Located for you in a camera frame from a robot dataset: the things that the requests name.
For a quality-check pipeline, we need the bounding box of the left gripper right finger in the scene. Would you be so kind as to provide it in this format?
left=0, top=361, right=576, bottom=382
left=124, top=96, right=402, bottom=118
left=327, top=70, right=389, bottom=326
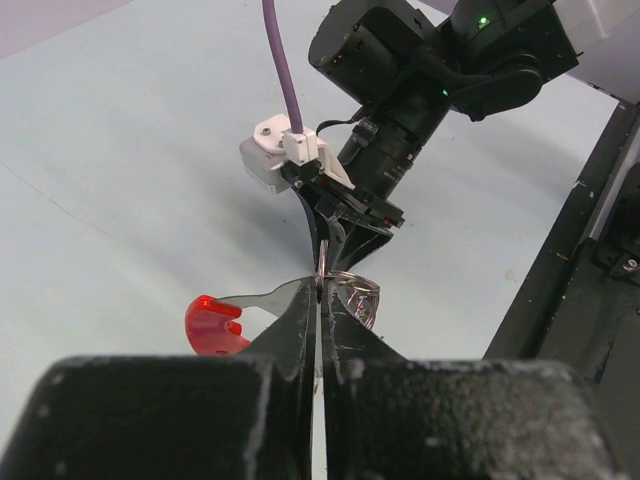
left=322, top=280, right=406, bottom=479

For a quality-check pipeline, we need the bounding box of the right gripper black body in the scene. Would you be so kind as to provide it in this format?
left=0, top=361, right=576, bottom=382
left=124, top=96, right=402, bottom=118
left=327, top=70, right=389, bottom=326
left=280, top=162, right=405, bottom=229

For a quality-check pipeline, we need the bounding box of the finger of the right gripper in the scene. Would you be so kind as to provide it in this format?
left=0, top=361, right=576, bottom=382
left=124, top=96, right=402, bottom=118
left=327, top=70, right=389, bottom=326
left=297, top=192, right=331, bottom=273
left=334, top=221, right=393, bottom=271

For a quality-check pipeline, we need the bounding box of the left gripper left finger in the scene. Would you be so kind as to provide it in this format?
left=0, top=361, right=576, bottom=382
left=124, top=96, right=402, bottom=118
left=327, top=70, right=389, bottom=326
left=236, top=277, right=318, bottom=479

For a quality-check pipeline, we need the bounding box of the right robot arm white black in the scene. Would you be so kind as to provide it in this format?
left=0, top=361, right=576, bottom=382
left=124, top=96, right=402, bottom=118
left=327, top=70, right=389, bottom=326
left=284, top=1, right=582, bottom=270

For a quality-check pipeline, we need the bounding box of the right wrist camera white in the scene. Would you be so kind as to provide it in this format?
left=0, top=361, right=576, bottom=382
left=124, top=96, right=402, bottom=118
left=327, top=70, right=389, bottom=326
left=239, top=114, right=355, bottom=194

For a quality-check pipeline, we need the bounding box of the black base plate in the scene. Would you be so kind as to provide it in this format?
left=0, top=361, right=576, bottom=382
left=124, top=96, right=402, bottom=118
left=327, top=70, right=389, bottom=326
left=482, top=102, right=640, bottom=396

